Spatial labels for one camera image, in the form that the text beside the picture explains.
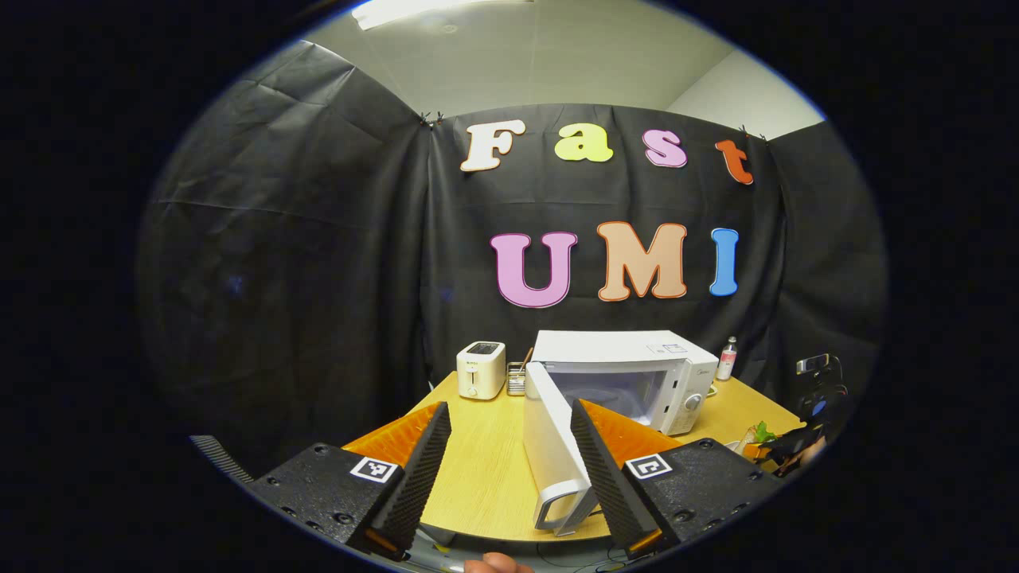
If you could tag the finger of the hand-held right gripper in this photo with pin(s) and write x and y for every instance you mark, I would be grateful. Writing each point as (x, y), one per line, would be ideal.
(788, 458)

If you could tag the black backdrop cloth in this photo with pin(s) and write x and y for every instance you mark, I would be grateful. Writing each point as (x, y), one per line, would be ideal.
(318, 278)

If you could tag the white microwave oven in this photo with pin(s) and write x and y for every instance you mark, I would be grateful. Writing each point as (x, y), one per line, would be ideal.
(621, 350)

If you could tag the metal utensil holder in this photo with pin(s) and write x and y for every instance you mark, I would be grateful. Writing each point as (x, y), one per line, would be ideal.
(517, 380)

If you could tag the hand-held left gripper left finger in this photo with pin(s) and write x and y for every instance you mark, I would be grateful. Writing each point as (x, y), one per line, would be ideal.
(420, 469)

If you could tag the ceiling light panel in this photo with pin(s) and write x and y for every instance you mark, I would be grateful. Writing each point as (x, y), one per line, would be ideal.
(430, 9)

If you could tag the white toaster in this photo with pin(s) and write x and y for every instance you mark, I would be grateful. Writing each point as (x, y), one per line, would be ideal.
(480, 374)

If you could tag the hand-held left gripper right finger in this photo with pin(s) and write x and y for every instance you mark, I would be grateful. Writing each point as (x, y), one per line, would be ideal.
(605, 469)

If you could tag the sandwich with green lettuce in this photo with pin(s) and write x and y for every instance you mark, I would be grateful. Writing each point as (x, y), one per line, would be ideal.
(763, 434)

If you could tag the small bottle with pink label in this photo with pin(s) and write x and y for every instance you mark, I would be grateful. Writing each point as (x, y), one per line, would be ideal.
(727, 362)

